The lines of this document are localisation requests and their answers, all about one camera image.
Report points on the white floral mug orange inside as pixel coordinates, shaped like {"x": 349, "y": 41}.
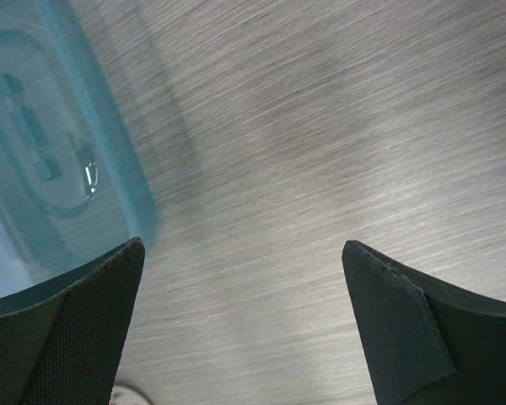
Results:
{"x": 125, "y": 395}

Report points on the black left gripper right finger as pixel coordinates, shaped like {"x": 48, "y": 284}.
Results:
{"x": 425, "y": 341}

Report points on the teal translucent plastic bin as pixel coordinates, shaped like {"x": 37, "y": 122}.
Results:
{"x": 71, "y": 184}

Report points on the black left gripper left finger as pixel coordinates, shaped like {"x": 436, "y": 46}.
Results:
{"x": 61, "y": 340}

